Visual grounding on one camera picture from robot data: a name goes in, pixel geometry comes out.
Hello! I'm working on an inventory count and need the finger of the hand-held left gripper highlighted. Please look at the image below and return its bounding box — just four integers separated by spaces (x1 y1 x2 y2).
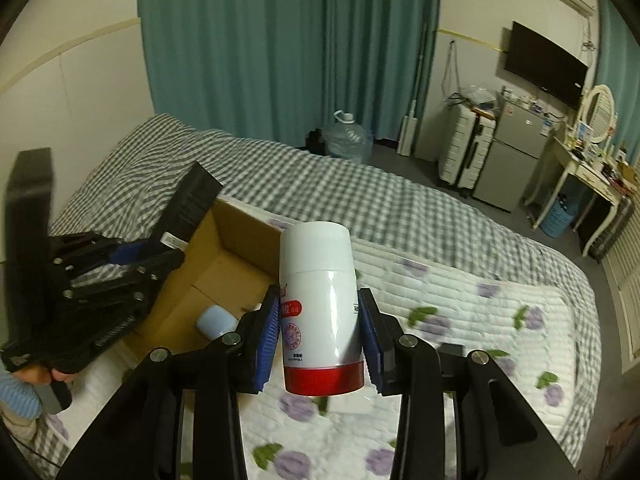
49 232 152 277
62 249 187 307

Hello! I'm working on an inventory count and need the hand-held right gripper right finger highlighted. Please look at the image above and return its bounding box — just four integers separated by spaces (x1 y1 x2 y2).
356 287 576 480

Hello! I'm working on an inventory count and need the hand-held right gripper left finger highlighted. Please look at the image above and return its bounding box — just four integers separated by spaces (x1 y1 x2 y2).
55 284 281 480

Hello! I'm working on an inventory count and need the white bottle with red band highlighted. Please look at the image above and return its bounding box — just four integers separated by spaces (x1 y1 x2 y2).
279 221 366 397

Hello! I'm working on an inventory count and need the cardboard box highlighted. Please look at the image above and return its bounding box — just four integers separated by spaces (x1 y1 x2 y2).
122 195 286 391

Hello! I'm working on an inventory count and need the long black box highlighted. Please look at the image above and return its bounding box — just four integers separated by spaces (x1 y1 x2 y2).
141 160 224 256

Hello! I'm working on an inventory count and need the person's left forearm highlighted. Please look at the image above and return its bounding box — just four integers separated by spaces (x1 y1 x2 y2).
0 370 43 418

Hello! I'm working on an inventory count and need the person's left hand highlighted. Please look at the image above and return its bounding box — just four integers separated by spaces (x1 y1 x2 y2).
12 364 73 387

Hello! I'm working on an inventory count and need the light blue case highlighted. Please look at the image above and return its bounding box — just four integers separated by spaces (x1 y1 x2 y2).
196 305 240 341

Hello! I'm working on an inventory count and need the white floral quilt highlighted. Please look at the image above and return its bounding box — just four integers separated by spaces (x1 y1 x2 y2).
50 210 576 480

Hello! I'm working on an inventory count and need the grey checked bedsheet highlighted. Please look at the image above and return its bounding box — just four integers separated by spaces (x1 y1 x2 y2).
47 112 601 467

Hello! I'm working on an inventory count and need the black bag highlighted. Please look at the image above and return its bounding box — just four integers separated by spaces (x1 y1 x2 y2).
306 129 331 156

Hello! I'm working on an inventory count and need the clear water jug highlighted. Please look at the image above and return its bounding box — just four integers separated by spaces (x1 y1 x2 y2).
320 109 374 166

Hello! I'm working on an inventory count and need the white suitcase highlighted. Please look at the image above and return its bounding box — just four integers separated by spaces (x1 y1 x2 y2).
439 92 496 198

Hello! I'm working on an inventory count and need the white mop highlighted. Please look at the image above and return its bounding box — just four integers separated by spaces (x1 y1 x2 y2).
397 22 432 157

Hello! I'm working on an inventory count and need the blue basket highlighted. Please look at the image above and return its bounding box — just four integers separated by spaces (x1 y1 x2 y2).
540 195 581 238

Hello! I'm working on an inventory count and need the grey small fridge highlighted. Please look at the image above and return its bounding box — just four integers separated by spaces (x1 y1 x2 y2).
472 95 556 213

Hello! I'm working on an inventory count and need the teal curtain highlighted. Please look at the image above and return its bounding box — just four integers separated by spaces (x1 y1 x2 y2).
595 0 640 147
136 0 443 153

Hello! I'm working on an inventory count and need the clear plastic bag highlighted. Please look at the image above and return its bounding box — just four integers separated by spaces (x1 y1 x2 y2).
457 85 502 111

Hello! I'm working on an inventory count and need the white dressing table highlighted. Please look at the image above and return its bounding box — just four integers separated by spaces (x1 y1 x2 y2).
522 130 632 261

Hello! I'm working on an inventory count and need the white oval vanity mirror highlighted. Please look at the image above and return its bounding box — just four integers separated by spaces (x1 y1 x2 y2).
580 84 616 145

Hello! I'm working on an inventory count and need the black wall television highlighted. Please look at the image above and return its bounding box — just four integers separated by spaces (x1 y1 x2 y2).
504 21 590 110

